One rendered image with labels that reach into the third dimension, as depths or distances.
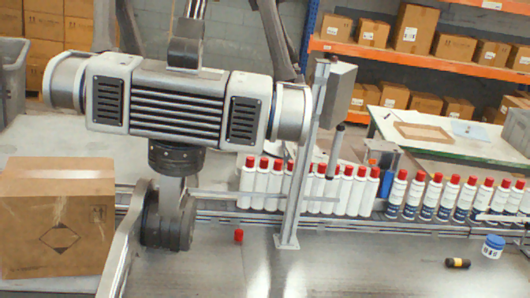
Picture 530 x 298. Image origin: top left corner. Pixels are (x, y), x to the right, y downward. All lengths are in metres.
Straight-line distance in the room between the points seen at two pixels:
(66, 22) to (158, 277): 3.73
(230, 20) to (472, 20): 2.92
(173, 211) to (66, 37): 3.97
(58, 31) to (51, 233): 3.74
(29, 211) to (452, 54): 4.97
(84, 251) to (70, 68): 0.57
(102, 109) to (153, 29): 5.23
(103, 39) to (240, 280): 0.82
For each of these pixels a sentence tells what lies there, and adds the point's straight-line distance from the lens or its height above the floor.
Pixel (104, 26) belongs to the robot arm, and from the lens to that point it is 1.43.
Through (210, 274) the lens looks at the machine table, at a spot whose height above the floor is 0.83.
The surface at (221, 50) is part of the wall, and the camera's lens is 6.23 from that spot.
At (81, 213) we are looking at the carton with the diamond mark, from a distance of 1.43.
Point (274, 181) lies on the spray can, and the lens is 1.80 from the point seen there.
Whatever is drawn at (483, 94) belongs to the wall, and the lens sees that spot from 6.86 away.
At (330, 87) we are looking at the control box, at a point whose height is 1.43.
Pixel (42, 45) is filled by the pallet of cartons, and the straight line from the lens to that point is 5.14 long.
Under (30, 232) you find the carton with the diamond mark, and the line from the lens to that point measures 1.47.
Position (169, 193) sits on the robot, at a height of 1.24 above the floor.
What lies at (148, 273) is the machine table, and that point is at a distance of 1.58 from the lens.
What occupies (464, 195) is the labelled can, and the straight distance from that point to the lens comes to 2.11.
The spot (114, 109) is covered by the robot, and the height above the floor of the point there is 1.43.
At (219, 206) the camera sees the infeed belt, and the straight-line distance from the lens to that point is 1.84.
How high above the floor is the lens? 1.82
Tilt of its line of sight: 24 degrees down
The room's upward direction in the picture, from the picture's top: 10 degrees clockwise
